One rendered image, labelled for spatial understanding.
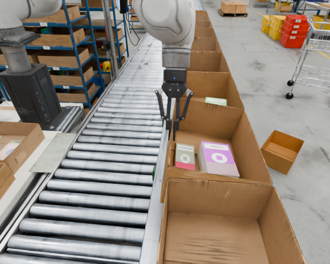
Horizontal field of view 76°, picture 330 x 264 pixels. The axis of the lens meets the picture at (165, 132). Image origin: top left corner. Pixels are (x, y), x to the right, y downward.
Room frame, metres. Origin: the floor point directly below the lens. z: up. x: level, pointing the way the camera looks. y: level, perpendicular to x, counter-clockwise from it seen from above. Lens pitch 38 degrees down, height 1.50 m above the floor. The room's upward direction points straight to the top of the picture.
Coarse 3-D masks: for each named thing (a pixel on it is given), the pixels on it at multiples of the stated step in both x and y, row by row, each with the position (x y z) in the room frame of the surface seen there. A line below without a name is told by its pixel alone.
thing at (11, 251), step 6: (12, 252) 0.32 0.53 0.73; (18, 252) 0.32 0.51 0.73; (24, 252) 0.32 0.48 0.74; (30, 252) 0.32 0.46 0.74; (36, 252) 0.32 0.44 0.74; (42, 252) 0.32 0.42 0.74; (48, 252) 0.32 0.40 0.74; (54, 258) 0.31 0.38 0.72; (60, 258) 0.31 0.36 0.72; (66, 258) 0.30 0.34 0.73; (72, 258) 0.30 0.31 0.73; (78, 258) 0.30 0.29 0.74; (84, 258) 0.30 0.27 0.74; (90, 258) 0.30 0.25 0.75; (96, 258) 0.30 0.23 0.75
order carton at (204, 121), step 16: (192, 112) 0.77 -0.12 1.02; (208, 112) 0.76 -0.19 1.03; (224, 112) 0.75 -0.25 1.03; (240, 112) 0.75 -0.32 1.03; (192, 128) 0.77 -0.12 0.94; (208, 128) 0.76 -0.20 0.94; (224, 128) 0.75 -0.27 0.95; (240, 128) 0.70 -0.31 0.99; (192, 144) 0.68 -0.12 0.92; (240, 144) 0.64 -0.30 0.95; (256, 144) 0.54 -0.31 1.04; (240, 160) 0.58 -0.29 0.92; (256, 160) 0.49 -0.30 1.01; (176, 176) 0.39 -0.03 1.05; (192, 176) 0.38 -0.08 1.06; (208, 176) 0.38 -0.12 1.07; (224, 176) 0.37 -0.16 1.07; (240, 176) 0.52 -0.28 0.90; (256, 176) 0.44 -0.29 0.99
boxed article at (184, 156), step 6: (180, 144) 0.66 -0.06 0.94; (180, 150) 0.62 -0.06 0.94; (186, 150) 0.62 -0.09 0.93; (192, 150) 0.63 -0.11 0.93; (180, 156) 0.59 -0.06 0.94; (186, 156) 0.59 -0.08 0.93; (192, 156) 0.59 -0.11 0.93; (174, 162) 0.56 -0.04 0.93; (180, 162) 0.55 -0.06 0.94; (186, 162) 0.56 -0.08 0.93; (192, 162) 0.56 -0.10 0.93; (186, 168) 0.53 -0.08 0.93; (192, 168) 0.53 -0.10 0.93
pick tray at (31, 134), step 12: (0, 132) 0.95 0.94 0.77; (12, 132) 0.94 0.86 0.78; (24, 132) 0.94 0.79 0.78; (36, 132) 0.88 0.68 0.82; (0, 144) 0.86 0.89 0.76; (24, 144) 0.78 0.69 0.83; (36, 144) 0.85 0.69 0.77; (12, 156) 0.69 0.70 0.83; (24, 156) 0.75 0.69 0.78; (12, 168) 0.66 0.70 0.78
